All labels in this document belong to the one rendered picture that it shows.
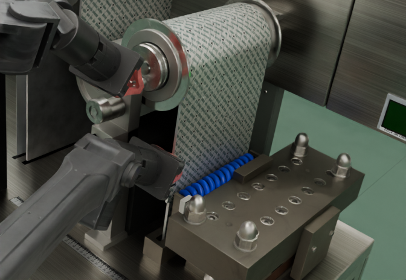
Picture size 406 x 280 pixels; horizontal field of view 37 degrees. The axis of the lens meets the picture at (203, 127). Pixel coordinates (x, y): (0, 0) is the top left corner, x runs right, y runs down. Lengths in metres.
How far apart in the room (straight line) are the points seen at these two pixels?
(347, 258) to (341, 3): 0.48
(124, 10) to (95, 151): 0.41
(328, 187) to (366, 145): 2.48
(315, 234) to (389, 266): 1.71
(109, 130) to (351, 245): 0.54
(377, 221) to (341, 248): 1.76
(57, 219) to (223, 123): 0.49
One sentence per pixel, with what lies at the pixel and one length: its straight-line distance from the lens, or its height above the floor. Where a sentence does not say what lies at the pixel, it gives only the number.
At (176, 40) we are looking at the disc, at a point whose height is 1.31.
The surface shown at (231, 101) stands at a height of 1.17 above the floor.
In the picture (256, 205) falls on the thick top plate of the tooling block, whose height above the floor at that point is 1.03.
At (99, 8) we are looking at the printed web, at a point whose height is 1.28.
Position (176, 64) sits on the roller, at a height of 1.27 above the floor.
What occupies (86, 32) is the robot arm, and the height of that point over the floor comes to 1.35.
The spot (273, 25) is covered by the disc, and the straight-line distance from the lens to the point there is 1.10.
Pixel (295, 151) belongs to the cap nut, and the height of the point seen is 1.04.
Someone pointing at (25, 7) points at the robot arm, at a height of 1.38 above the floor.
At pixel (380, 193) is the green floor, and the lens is 3.21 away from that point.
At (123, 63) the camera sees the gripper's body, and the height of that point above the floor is 1.29.
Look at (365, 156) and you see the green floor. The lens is 3.49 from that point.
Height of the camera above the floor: 1.63
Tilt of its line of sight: 29 degrees down
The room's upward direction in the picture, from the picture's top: 9 degrees clockwise
